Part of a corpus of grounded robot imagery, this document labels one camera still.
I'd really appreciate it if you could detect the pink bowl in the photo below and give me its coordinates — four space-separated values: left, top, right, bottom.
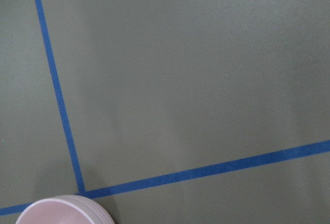
16 195 114 224

